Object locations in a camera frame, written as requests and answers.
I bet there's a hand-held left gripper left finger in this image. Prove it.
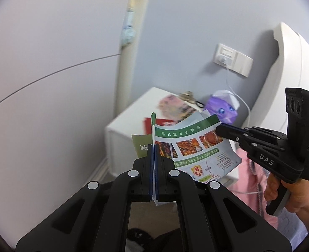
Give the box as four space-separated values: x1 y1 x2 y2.
15 144 155 252

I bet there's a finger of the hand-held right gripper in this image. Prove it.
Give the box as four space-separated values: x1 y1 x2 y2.
246 126 289 147
216 124 260 151

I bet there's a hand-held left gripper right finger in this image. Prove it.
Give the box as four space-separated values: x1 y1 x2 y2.
154 144 293 252

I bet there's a green printed food flyer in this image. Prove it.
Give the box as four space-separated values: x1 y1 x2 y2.
132 112 242 206

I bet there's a red snack packet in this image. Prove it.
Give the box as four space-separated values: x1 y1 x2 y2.
143 117 177 134

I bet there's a pink printed plastic bag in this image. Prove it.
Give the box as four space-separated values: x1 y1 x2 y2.
157 95 197 124

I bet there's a person's right hand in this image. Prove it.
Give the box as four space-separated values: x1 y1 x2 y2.
264 172 309 217

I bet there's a purple tissue pack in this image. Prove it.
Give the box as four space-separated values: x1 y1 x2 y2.
204 90 240 124

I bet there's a white bedside cabinet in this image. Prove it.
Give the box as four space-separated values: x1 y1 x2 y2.
104 87 239 187

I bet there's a bunch of keys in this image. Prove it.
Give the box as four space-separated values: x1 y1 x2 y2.
179 91 205 108

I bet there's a black perforated shoe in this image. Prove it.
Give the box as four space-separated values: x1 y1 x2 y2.
128 228 151 252

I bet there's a white bed headboard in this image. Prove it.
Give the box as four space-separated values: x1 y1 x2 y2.
242 22 309 142

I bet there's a light printed bedsheet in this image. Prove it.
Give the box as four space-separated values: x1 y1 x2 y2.
274 207 309 244

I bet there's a white vertical pipe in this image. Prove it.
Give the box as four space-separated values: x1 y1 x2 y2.
115 0 151 117

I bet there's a pale tape on pipe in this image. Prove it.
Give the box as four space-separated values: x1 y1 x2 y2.
120 5 136 49

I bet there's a white charging cable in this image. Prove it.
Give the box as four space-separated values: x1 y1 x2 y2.
224 58 267 216

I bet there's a white blank wall plate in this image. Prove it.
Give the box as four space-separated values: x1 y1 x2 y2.
232 52 253 78

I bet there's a white wall socket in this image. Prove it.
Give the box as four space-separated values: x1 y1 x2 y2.
214 43 239 70

